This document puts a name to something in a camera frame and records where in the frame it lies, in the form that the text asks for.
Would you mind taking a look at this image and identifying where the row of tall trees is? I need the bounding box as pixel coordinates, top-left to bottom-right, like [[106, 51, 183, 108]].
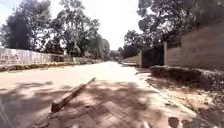
[[0, 0, 111, 61]]

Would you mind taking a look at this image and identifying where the grey asphalt road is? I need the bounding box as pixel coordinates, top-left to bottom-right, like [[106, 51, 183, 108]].
[[0, 60, 141, 128]]

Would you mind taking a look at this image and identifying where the dark gate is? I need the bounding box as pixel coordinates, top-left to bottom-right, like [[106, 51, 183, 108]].
[[140, 46, 165, 69]]

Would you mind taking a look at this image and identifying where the group of dark trees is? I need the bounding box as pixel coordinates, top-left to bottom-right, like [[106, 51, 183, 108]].
[[118, 0, 224, 59]]

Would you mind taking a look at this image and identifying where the concrete kerb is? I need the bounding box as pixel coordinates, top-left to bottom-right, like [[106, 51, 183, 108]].
[[50, 77, 97, 114]]

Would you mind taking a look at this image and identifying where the robot's own part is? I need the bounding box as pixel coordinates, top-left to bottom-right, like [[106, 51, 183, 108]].
[[141, 122, 151, 128]]

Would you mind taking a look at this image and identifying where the low dark hedge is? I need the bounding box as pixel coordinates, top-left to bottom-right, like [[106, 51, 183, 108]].
[[149, 64, 224, 91]]

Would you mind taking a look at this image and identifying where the red brick path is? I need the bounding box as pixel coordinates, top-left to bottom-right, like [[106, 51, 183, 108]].
[[31, 71, 198, 128]]

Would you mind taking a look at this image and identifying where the long grey wall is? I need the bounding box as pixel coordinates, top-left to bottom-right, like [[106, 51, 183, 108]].
[[0, 47, 101, 66]]

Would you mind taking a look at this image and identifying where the pale dirt strip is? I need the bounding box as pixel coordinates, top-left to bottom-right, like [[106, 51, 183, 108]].
[[136, 68, 224, 128]]

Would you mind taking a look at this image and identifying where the distant pale wall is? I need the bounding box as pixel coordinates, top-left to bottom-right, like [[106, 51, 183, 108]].
[[121, 54, 142, 66]]

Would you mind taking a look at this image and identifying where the grass verge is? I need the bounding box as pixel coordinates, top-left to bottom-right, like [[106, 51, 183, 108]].
[[0, 61, 81, 73]]

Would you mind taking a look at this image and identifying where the brown brick wall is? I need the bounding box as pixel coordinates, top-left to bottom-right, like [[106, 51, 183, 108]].
[[163, 19, 224, 71]]

